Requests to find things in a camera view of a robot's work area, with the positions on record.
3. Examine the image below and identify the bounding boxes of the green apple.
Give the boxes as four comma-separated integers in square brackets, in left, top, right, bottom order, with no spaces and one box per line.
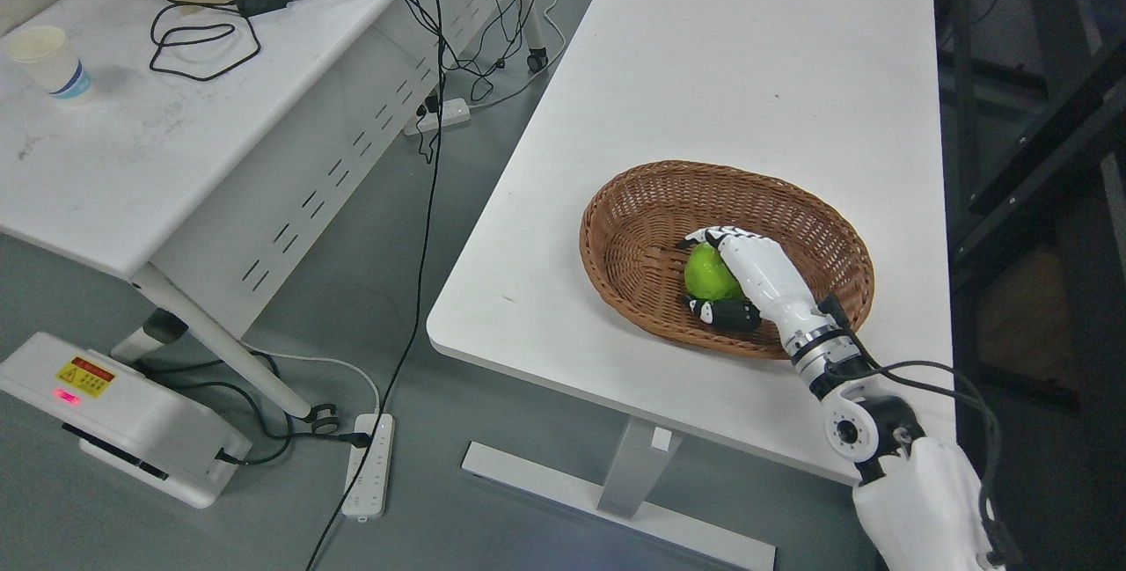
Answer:
[683,243,745,301]

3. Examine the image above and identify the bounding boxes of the long black floor cable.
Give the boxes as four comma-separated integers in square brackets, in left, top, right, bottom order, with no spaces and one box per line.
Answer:
[303,0,450,571]

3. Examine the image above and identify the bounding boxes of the white pedestal table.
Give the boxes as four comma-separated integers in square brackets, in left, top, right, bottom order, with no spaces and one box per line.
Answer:
[427,0,951,570]

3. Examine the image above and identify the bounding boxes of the white robot forearm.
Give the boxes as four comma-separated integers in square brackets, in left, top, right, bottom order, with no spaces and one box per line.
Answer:
[783,323,1013,570]

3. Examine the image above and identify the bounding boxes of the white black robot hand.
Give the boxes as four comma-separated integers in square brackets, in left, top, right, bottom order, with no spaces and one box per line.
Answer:
[676,226,840,355]

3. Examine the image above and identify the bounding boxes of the white far power strip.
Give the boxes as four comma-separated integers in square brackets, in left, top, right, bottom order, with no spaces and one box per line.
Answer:
[402,98,472,135]

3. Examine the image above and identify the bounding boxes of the paper cup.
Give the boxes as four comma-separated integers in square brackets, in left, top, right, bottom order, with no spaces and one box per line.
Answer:
[5,26,95,102]

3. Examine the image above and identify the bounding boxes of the brown wicker basket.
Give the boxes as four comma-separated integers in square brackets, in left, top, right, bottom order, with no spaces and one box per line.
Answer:
[579,159,875,360]

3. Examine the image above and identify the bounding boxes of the white perforated side desk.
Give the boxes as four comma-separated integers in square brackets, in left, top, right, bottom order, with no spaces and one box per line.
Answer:
[3,0,537,418]

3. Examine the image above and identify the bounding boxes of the white machine base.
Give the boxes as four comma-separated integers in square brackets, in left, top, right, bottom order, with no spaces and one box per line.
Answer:
[1,332,252,509]

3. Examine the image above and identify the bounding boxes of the white floor power strip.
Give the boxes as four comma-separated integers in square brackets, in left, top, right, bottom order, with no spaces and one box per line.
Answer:
[341,412,397,523]

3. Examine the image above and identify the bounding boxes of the black metal shelf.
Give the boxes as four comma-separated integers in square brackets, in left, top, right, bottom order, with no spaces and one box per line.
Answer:
[932,0,1126,396]

